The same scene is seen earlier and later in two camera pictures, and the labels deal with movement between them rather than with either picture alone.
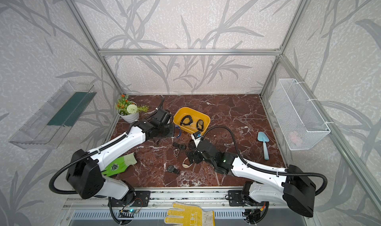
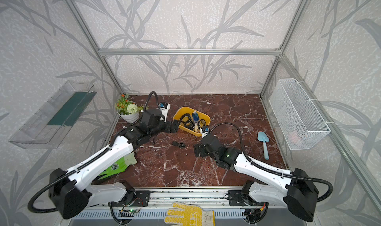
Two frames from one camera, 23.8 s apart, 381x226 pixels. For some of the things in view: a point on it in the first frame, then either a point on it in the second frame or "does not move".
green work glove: x=120 y=164 does not move
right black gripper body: x=196 y=157 to x=202 y=152
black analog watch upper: x=181 y=146 does not move
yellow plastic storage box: x=190 y=120 does not move
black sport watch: x=192 y=145 to x=190 y=125
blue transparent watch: x=176 y=126 to x=195 y=116
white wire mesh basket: x=299 y=122 does not move
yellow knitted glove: x=193 y=215 does not move
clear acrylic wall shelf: x=45 y=129 does not move
